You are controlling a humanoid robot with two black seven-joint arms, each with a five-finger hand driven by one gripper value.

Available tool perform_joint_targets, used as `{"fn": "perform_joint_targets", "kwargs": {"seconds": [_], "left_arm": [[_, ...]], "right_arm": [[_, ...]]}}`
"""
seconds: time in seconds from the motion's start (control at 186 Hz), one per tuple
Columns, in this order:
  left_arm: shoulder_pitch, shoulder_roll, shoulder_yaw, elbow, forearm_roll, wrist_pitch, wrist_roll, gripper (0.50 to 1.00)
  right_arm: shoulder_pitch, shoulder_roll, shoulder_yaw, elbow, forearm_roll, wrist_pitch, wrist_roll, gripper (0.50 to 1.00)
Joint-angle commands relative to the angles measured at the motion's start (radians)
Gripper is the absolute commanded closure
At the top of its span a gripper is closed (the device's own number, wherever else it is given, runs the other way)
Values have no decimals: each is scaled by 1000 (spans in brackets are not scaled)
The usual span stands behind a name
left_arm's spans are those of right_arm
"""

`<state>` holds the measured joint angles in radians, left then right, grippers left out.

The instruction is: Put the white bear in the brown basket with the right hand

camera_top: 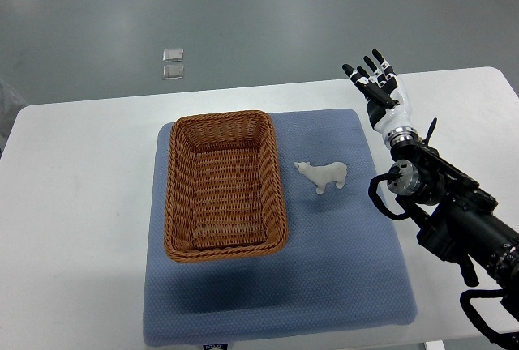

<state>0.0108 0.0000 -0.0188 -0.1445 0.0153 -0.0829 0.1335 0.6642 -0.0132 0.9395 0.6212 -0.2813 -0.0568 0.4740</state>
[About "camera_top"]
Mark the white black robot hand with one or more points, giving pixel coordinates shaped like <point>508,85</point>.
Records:
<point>388,105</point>

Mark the white bear figurine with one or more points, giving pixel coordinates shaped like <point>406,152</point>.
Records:
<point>335,172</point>

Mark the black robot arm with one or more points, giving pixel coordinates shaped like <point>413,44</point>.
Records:
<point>456,224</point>

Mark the brown wicker basket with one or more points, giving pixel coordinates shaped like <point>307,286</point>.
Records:
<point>224,197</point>

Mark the blue textured mat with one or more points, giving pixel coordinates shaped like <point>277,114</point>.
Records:
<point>342,267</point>

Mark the lower metal floor plate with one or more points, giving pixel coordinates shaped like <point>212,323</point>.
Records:
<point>173,71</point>

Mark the metal floor plate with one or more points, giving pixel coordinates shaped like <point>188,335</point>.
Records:
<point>173,55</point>
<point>173,71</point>

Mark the upper metal floor plate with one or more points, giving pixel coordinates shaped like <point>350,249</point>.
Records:
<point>173,55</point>

